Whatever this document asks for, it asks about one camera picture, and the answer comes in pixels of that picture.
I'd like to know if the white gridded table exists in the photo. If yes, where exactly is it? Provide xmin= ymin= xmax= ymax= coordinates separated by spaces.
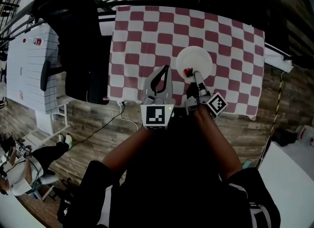
xmin=6 ymin=23 xmax=68 ymax=114

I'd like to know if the white cabinet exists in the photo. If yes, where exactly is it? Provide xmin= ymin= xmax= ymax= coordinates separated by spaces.
xmin=257 ymin=141 xmax=314 ymax=228

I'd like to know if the red white checkered table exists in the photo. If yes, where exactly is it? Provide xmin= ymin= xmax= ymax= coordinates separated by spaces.
xmin=103 ymin=5 xmax=267 ymax=121

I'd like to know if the person's black clothing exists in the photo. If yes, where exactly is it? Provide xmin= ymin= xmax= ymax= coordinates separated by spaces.
xmin=57 ymin=116 xmax=282 ymax=228

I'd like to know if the white cable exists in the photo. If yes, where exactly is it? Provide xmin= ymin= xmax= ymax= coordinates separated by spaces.
xmin=119 ymin=104 xmax=139 ymax=131

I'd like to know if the white jug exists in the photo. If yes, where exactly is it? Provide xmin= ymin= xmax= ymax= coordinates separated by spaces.
xmin=295 ymin=125 xmax=314 ymax=146

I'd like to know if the person's left forearm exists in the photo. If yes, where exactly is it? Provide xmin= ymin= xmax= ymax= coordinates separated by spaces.
xmin=102 ymin=126 xmax=154 ymax=173

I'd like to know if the black cable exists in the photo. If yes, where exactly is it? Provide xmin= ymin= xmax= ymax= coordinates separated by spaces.
xmin=72 ymin=105 xmax=126 ymax=146

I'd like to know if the white stool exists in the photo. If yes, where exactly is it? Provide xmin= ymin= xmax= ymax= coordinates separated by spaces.
xmin=23 ymin=96 xmax=70 ymax=149

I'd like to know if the black office chair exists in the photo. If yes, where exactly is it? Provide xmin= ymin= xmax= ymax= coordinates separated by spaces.
xmin=31 ymin=0 xmax=111 ymax=105

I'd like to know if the person's right forearm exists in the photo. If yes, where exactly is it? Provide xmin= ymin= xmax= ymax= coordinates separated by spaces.
xmin=193 ymin=105 xmax=243 ymax=181

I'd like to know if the black bag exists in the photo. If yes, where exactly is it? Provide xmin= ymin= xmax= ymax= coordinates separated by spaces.
xmin=271 ymin=128 xmax=297 ymax=147

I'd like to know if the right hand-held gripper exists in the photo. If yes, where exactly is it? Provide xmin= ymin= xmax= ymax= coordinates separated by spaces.
xmin=184 ymin=71 xmax=228 ymax=119

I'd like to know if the white round plate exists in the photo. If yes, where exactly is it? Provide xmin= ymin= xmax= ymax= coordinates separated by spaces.
xmin=176 ymin=46 xmax=213 ymax=84

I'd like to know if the white platform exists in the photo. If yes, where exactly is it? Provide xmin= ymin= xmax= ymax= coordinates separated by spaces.
xmin=263 ymin=44 xmax=294 ymax=73

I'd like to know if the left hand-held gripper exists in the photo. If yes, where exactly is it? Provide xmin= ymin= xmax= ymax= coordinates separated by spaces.
xmin=140 ymin=65 xmax=176 ymax=131

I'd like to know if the yellow black striped pole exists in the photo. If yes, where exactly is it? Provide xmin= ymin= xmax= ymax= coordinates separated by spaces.
xmin=260 ymin=79 xmax=283 ymax=159

